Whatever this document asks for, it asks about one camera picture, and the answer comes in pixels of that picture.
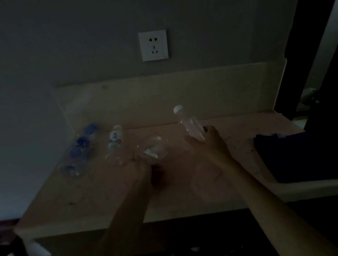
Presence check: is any person's right hand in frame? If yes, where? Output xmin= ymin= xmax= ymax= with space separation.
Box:
xmin=183 ymin=122 xmax=236 ymax=175

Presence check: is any person's left hand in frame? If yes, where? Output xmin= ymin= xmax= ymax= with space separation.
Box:
xmin=129 ymin=153 xmax=172 ymax=199

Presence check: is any plain clear white-cap bottle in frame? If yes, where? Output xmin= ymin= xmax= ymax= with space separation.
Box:
xmin=172 ymin=102 xmax=207 ymax=146

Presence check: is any labelled clear white-cap bottle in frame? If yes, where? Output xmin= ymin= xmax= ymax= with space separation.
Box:
xmin=101 ymin=124 xmax=129 ymax=167

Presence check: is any clear bottle blue cap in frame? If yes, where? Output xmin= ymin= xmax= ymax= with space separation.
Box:
xmin=82 ymin=122 xmax=101 ymax=143
xmin=55 ymin=145 xmax=92 ymax=181
xmin=74 ymin=135 xmax=97 ymax=161

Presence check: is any dark purple cloth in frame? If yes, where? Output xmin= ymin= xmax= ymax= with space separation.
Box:
xmin=252 ymin=126 xmax=318 ymax=187

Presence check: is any person's right forearm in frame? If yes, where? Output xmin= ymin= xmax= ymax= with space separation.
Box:
xmin=221 ymin=142 xmax=338 ymax=256

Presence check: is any person's left forearm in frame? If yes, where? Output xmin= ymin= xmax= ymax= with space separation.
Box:
xmin=51 ymin=175 xmax=163 ymax=256

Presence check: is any beige stone backsplash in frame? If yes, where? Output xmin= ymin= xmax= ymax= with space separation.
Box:
xmin=55 ymin=53 xmax=295 ymax=142

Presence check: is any white wall socket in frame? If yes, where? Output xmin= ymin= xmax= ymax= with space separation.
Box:
xmin=138 ymin=29 xmax=170 ymax=63

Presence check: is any dark door frame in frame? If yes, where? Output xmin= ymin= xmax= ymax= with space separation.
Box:
xmin=257 ymin=0 xmax=338 ymax=123

